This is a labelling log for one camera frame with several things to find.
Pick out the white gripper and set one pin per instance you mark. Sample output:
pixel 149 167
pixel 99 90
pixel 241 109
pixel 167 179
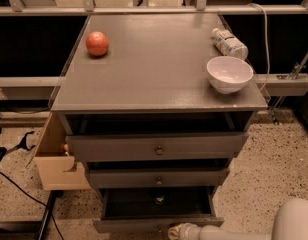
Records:
pixel 188 232

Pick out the grey bottom drawer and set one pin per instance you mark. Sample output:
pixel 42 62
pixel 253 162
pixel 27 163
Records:
pixel 133 209

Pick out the grey drawer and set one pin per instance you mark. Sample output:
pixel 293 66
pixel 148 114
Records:
pixel 156 147
pixel 133 209
pixel 162 177

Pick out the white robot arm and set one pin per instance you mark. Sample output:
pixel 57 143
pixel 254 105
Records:
pixel 290 223

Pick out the grey middle drawer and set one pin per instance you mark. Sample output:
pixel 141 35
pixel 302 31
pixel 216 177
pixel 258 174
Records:
pixel 162 177

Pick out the grey top drawer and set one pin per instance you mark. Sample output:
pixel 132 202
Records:
pixel 156 147

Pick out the grey wooden drawer cabinet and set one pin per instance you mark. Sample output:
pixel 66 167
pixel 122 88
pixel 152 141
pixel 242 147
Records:
pixel 153 80

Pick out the light wooden box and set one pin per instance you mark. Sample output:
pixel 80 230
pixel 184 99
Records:
pixel 57 167

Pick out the white bowl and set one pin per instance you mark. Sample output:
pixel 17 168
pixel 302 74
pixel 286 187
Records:
pixel 228 74

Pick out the black clamp tool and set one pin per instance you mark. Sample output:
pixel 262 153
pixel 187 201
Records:
pixel 22 144

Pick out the clear plastic water bottle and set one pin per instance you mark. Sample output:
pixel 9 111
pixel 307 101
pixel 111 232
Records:
pixel 228 44

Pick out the orange ball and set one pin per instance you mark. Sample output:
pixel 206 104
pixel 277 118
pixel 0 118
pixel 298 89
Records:
pixel 97 43

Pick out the metal railing frame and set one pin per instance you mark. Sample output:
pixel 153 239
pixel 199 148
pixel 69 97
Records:
pixel 150 7

